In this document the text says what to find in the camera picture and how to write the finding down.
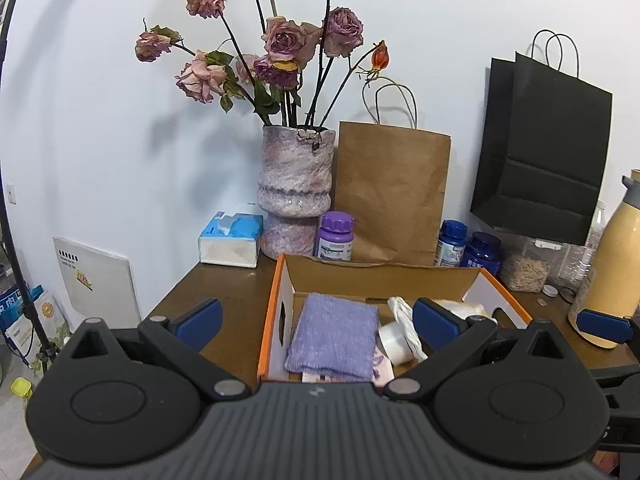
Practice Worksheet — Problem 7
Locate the cream thermos jug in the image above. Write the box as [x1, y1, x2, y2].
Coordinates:
[567, 169, 640, 350]

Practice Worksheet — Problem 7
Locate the brown paper bag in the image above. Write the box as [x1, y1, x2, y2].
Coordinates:
[334, 77, 452, 267]

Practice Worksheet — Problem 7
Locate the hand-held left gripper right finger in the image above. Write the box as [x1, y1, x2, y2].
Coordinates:
[383, 297, 572, 402]

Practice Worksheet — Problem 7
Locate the white flat board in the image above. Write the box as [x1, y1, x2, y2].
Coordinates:
[52, 236, 142, 331]

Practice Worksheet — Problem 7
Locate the blue white printed bag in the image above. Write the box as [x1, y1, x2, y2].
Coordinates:
[0, 285, 68, 376]

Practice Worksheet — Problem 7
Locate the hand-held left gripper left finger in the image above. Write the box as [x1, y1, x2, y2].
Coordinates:
[70, 298, 252, 403]

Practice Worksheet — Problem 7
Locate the clear container of seeds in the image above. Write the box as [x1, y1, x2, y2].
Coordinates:
[500, 236, 563, 293]

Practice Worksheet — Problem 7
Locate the black light stand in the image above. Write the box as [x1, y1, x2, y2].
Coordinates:
[0, 0, 58, 376]

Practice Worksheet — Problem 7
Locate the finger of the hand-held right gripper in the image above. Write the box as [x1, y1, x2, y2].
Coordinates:
[575, 310, 637, 346]

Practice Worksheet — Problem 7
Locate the dried pink roses bouquet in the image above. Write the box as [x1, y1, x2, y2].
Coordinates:
[135, 0, 391, 128]

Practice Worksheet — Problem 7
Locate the mottled pink ceramic vase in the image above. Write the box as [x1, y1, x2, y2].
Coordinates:
[257, 125, 337, 261]

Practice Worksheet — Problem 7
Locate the clear plastic bottle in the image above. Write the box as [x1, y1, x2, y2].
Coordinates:
[552, 200, 608, 291]

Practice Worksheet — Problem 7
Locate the purple knitted cloth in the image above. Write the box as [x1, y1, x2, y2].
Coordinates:
[284, 293, 380, 383]

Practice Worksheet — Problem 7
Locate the tall blue supplement bottle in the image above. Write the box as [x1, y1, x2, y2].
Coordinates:
[434, 220, 468, 267]

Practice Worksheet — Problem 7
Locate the blue tissue pack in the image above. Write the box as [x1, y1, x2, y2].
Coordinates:
[198, 205, 264, 268]

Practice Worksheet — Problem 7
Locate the wide blue supplement jar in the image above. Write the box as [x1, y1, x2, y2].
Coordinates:
[460, 231, 502, 276]

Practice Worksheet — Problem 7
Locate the pink printed card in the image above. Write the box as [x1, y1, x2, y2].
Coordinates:
[370, 352, 396, 386]

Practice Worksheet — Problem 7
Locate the iridescent plastic bag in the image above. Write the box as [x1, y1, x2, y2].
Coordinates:
[387, 296, 428, 361]

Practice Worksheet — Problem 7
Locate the black paper bag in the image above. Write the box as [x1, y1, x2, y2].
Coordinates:
[470, 30, 614, 247]

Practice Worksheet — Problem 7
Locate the purple supplement bottle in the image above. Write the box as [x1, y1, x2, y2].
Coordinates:
[315, 211, 355, 262]

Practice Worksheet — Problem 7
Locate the white crumpled paper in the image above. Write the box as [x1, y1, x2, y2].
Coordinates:
[440, 300, 498, 323]

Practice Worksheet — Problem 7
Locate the orange cardboard box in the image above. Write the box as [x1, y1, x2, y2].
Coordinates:
[257, 253, 533, 386]

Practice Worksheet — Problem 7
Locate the white cup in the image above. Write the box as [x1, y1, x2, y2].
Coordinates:
[378, 320, 426, 366]

